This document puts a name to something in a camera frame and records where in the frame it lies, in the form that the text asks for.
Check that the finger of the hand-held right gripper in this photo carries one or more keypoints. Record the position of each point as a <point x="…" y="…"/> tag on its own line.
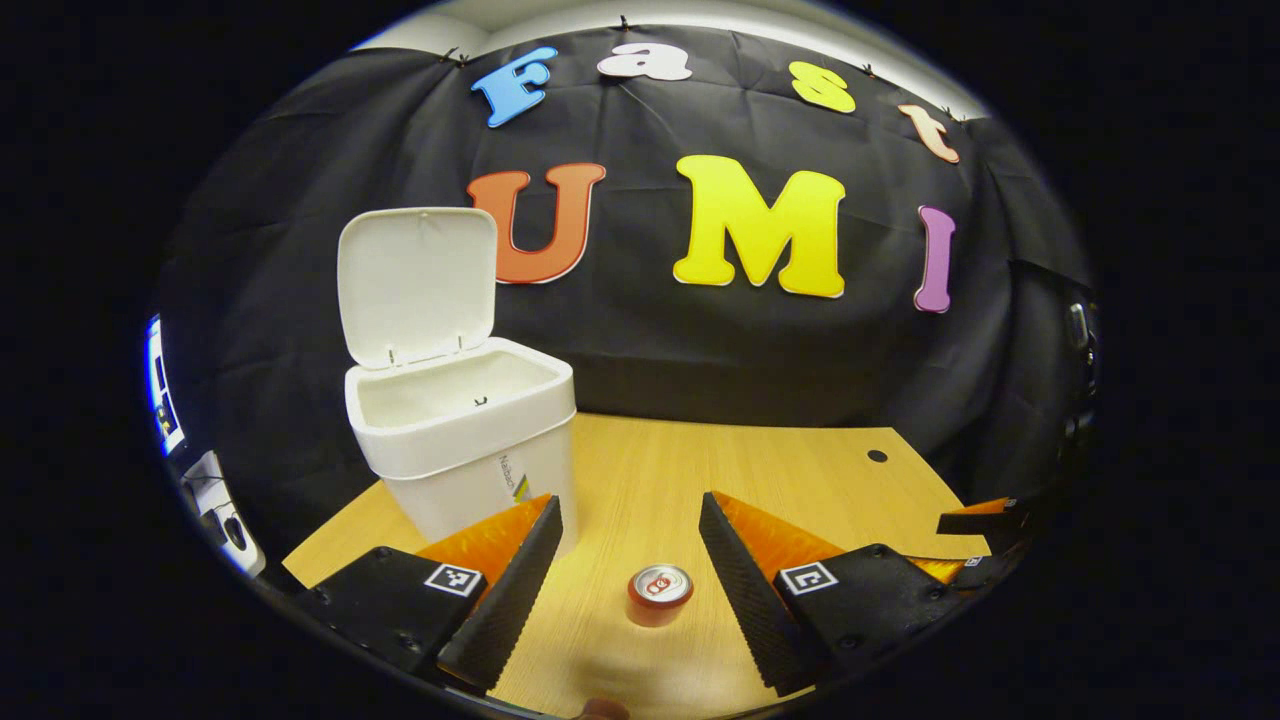
<point x="975" y="573"/>
<point x="975" y="522"/>

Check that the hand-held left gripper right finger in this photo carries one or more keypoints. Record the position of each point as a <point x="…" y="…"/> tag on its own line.
<point x="755" y="600"/>

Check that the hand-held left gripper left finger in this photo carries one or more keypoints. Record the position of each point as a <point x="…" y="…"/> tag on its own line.
<point x="505" y="600"/>

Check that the red pop can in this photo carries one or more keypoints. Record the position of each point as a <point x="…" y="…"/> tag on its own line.
<point x="660" y="600"/>

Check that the white desktop garbage bin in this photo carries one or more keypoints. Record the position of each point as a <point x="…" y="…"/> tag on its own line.
<point x="460" y="450"/>

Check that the wooden desktop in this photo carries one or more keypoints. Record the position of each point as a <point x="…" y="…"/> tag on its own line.
<point x="640" y="480"/>

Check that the black backdrop cloth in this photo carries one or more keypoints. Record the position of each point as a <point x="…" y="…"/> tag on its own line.
<point x="700" y="350"/>

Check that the computer monitor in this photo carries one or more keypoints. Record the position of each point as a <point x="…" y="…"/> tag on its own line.
<point x="163" y="400"/>

